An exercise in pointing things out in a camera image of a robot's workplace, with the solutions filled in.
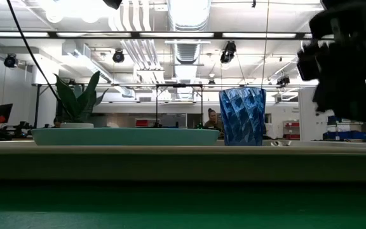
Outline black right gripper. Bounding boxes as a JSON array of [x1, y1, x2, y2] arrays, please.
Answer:
[[297, 0, 366, 125]]

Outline blue faceted cup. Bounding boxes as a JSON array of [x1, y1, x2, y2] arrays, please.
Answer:
[[218, 87, 268, 147]]

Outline teal plastic plate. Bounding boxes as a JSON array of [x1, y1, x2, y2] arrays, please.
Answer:
[[30, 127, 220, 147]]

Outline blue storage bins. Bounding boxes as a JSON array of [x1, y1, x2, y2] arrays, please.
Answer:
[[324, 114, 366, 141]]

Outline white column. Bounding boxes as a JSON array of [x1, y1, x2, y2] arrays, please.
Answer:
[[298, 87, 327, 141]]

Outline red storage bins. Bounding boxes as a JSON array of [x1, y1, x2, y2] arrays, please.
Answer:
[[283, 120, 300, 141]]

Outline person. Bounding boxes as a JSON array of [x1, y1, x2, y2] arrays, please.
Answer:
[[203, 108, 224, 134]]

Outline red storage bin shelf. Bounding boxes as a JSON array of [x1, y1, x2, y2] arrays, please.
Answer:
[[134, 118, 151, 128]]

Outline white plant pot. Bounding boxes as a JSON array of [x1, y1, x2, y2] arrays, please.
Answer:
[[60, 122, 95, 129]]

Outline green leafy plant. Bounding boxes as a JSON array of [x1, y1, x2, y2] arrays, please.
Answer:
[[53, 70, 109, 125]]

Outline small black monitor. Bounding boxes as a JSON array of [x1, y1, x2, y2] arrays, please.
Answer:
[[0, 103, 13, 123]]

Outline black background rig frame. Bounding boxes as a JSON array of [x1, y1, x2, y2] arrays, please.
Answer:
[[155, 83, 204, 128]]

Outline black aluminium table frame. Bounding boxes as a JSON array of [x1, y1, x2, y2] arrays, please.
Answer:
[[0, 31, 325, 40]]

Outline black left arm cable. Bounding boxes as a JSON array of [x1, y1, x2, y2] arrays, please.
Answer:
[[6, 0, 60, 100]]

